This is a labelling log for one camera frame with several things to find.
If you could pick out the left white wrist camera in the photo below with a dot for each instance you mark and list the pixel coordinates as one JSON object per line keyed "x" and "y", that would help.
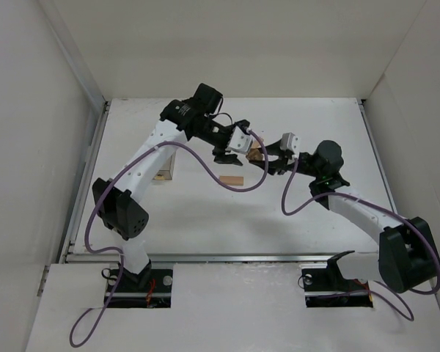
{"x": 240, "y": 142}

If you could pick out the metal rail front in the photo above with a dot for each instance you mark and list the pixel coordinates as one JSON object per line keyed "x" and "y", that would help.
{"x": 203, "y": 258}

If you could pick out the clear plastic bin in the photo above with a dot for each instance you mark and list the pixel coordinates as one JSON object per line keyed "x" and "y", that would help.
{"x": 167, "y": 170}

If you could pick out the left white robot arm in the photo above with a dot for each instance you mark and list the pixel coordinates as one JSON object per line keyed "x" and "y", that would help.
{"x": 118, "y": 201}

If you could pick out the long wood block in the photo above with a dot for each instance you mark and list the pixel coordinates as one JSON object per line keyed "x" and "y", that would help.
{"x": 232, "y": 180}

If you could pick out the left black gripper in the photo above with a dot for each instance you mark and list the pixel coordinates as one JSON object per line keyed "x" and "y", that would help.
{"x": 224, "y": 147}

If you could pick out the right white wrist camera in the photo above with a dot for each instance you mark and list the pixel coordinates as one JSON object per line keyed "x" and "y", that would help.
{"x": 290, "y": 142}

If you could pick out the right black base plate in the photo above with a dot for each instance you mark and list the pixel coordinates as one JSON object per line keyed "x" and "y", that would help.
{"x": 323, "y": 289}

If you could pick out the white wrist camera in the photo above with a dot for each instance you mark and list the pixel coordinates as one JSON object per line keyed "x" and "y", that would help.
{"x": 240, "y": 142}
{"x": 290, "y": 142}

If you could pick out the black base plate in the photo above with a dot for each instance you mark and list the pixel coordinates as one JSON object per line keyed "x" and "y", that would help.
{"x": 155, "y": 294}
{"x": 323, "y": 289}

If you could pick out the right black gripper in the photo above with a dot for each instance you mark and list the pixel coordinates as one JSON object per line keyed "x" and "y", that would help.
{"x": 285, "y": 161}

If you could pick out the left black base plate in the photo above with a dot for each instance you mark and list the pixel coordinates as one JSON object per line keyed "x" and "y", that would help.
{"x": 155, "y": 294}

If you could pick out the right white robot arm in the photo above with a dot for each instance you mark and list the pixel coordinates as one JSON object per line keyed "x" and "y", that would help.
{"x": 406, "y": 255}

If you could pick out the grooved wood block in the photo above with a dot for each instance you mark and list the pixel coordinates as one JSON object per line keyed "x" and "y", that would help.
{"x": 255, "y": 154}

